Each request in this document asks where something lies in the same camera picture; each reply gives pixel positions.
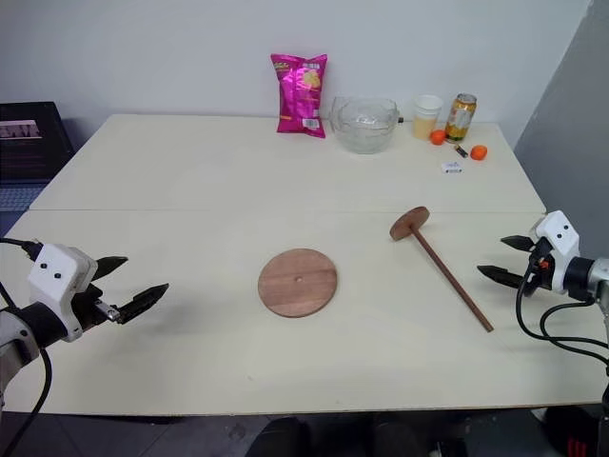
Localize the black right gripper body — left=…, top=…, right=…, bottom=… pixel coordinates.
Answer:
left=521, top=236, right=557, bottom=293

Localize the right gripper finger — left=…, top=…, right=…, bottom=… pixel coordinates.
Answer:
left=500, top=233, right=538, bottom=254
left=476, top=264, right=527, bottom=289

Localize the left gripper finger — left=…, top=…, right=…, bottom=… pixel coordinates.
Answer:
left=94, top=255, right=129, bottom=281
left=115, top=283, right=170, bottom=327

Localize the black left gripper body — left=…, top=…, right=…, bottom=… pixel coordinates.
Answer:
left=69, top=266, right=121, bottom=335

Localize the wooden rod with disc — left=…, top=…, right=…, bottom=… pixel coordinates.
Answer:
left=388, top=206, right=496, bottom=334

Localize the round wooden disc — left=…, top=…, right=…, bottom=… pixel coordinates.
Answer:
left=257, top=248, right=340, bottom=318

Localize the yellow drink can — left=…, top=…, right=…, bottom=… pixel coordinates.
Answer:
left=444, top=92, right=479, bottom=145

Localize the black case with pale print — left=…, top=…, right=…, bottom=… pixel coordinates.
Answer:
left=0, top=100, right=78, bottom=183

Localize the plastic cup with juice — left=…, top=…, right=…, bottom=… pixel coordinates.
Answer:
left=411, top=94, right=445, bottom=142

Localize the dark shape with red marks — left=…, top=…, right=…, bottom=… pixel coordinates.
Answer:
left=540, top=406, right=609, bottom=457

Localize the clear glass bowl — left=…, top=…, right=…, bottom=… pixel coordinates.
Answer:
left=329, top=95, right=405, bottom=155

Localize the pink chip bag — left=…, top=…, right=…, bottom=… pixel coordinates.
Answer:
left=269, top=52, right=329, bottom=140

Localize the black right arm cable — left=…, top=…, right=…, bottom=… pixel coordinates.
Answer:
left=516, top=240, right=609, bottom=377

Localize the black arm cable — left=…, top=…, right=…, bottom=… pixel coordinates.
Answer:
left=516, top=240, right=609, bottom=377
left=0, top=236, right=53, bottom=457

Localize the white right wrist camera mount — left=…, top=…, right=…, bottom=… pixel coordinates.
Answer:
left=531, top=209, right=582, bottom=294

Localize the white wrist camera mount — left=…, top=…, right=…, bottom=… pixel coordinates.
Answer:
left=27, top=243, right=99, bottom=344
left=531, top=209, right=582, bottom=294

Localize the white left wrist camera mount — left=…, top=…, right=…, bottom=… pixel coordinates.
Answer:
left=27, top=243, right=99, bottom=344

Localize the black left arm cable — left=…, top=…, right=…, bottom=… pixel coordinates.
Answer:
left=0, top=236, right=53, bottom=457

